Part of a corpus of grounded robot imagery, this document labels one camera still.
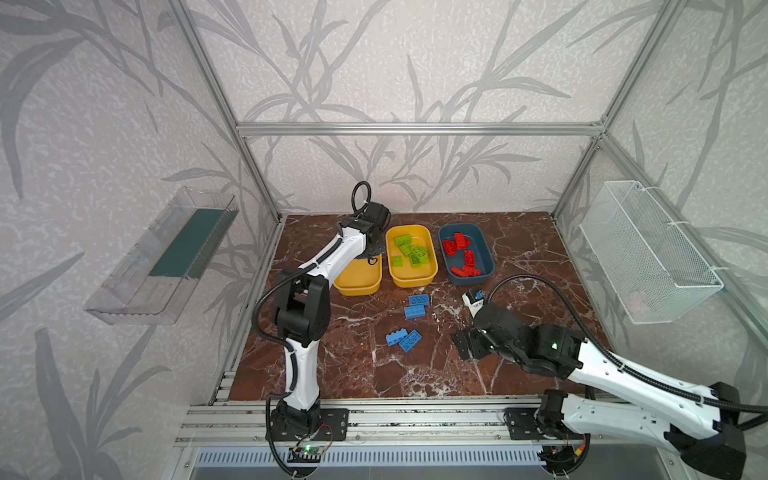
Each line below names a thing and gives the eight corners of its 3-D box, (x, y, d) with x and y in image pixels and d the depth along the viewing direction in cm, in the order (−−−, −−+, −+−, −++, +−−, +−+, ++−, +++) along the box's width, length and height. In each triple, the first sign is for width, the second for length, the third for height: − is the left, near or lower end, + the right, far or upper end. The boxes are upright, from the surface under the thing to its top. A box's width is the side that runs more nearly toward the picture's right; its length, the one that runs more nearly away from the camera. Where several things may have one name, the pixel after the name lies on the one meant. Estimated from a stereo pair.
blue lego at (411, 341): (399, 346, 89) (399, 343, 87) (414, 331, 92) (414, 328, 90) (407, 354, 87) (407, 352, 85) (422, 338, 90) (423, 336, 88)
